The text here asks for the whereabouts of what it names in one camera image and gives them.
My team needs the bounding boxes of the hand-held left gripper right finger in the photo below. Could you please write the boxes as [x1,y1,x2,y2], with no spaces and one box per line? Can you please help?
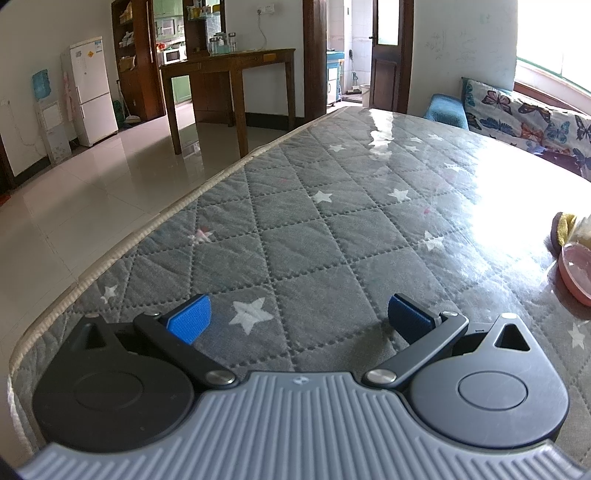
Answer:
[362,293,536,391]

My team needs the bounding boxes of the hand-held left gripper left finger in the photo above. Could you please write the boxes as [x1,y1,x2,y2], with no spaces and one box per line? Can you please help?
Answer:
[76,293,238,388]

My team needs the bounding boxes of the pink reindeer water bottle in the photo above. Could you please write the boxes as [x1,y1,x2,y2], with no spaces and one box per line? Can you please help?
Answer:
[558,228,591,308]

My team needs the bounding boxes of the grey star quilted tablecloth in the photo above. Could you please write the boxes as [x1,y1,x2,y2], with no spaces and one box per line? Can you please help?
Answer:
[7,106,591,462]

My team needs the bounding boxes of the blue sofa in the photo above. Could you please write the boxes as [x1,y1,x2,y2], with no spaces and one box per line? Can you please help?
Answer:
[424,93,469,131]

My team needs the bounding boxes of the broom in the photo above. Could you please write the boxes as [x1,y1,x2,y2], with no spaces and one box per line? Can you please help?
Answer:
[115,78,141,125]

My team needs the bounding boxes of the butterfly print cushion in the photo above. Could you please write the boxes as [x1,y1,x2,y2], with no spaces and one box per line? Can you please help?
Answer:
[571,113,591,181]
[461,76,580,153]

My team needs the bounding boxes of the dark wooden display cabinet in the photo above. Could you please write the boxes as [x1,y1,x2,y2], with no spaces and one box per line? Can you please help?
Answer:
[183,0,234,125]

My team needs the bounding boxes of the white refrigerator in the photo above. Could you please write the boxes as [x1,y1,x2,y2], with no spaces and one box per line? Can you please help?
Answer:
[61,37,120,148]

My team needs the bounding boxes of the water dispenser with blue cover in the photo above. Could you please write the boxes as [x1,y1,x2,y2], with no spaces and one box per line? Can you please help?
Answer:
[31,69,72,162]

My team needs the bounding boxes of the wooden door with glass panel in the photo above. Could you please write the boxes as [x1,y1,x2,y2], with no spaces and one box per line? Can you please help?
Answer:
[372,0,414,114]

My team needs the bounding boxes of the small blue white cabinet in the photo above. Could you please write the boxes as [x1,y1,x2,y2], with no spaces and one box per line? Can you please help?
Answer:
[325,50,346,104]

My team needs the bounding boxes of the dark wooden shelf unit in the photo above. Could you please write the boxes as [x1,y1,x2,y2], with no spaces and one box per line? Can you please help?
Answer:
[111,0,167,123]

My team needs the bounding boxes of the pink hanging cloth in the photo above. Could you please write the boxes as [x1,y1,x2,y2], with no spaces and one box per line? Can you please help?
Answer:
[62,69,77,123]

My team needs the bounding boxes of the dark wooden side table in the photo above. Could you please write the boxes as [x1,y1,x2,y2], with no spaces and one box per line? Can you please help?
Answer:
[159,47,297,158]

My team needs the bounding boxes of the cluster of glass jars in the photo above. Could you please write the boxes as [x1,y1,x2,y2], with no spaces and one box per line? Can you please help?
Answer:
[207,31,241,56]

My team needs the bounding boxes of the green framed window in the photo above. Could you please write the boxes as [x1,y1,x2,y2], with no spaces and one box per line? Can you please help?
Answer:
[515,0,591,100]

